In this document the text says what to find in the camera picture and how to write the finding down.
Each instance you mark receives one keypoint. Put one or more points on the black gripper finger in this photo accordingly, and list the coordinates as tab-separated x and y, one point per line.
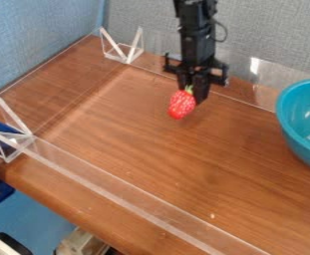
180	84
200	87

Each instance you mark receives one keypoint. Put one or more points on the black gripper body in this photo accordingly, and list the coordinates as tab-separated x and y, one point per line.
211	67

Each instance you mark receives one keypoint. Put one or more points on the red toy strawberry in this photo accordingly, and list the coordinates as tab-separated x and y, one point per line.
181	103

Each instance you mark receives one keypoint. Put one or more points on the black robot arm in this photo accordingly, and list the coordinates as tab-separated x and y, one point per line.
196	30

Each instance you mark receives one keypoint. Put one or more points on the blue plastic bowl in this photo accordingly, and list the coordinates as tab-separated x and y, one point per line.
292	115

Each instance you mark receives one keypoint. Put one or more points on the white box under table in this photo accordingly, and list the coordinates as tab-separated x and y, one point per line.
81	243

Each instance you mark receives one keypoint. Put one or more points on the white black object on floor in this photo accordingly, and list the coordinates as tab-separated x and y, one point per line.
10	246

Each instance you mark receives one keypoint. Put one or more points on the clear acrylic barrier wall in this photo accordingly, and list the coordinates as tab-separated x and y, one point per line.
203	186

